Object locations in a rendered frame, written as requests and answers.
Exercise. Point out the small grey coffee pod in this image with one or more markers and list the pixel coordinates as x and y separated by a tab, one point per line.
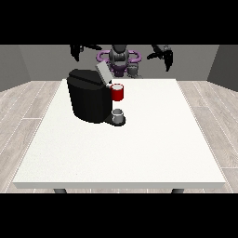
132	71

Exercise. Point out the red pod holder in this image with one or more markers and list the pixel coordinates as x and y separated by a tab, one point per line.
117	94

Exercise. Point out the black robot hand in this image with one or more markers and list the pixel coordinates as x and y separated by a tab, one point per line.
75	51
167	57

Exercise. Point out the small grey cup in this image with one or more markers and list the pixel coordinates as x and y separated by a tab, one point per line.
117	116

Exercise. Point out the grey robot trunk purple rings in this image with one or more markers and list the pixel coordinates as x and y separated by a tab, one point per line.
118	57

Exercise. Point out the black coffee machine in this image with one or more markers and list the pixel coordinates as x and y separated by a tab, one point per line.
88	97

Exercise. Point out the pale grey machine lid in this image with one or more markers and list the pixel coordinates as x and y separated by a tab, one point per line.
103	72

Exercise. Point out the dark table leg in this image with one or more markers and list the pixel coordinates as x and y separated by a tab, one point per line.
178	191
60	191

